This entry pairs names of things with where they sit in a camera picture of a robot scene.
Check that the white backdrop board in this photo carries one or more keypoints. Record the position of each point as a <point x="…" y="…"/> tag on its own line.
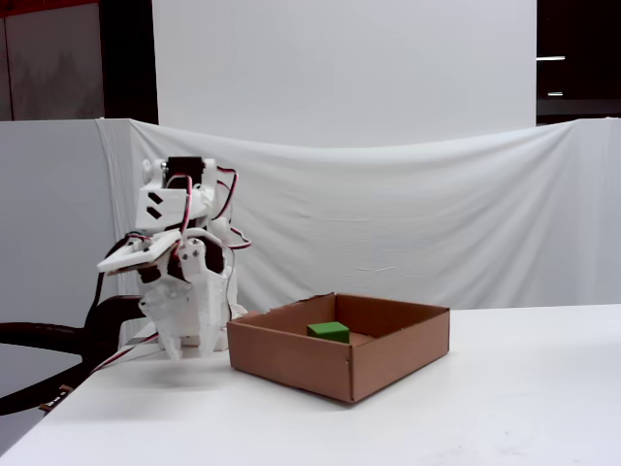
<point x="339" y="68"/>

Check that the brown cardboard box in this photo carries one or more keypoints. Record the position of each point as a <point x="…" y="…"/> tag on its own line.
<point x="291" y="359"/>

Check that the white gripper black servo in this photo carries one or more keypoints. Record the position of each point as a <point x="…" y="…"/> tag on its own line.
<point x="196" y="303"/>

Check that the small brown table clamp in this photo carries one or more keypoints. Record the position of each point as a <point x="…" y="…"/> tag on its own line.
<point x="55" y="398"/>

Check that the white draped cloth sheet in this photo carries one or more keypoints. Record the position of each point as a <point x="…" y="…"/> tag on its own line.
<point x="388" y="218"/>

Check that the grey partition panel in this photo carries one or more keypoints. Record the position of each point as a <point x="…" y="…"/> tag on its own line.
<point x="48" y="218"/>

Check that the black chair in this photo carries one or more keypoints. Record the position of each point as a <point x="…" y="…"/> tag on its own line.
<point x="104" y="330"/>

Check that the short ceiling light strip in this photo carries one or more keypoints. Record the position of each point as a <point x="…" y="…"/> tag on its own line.
<point x="556" y="93"/>

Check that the white five-joint robot arm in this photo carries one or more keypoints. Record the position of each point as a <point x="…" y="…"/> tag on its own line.
<point x="165" y="206"/>

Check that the green cube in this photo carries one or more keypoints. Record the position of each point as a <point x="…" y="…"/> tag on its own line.
<point x="330" y="331"/>

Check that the white wrist camera mount plate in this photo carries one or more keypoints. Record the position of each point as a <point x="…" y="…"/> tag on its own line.
<point x="136" y="255"/>

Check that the long ceiling light strip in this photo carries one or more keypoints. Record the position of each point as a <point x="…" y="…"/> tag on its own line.
<point x="550" y="58"/>

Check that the brown cabinet door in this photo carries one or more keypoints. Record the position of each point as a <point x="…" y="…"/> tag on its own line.
<point x="53" y="63"/>

